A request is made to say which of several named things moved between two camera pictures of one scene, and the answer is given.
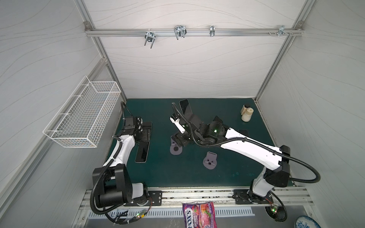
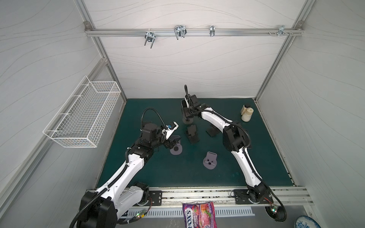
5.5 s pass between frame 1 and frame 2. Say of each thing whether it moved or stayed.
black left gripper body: moved
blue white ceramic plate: stayed
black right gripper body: moved
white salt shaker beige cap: stayed
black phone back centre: stayed
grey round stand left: stayed
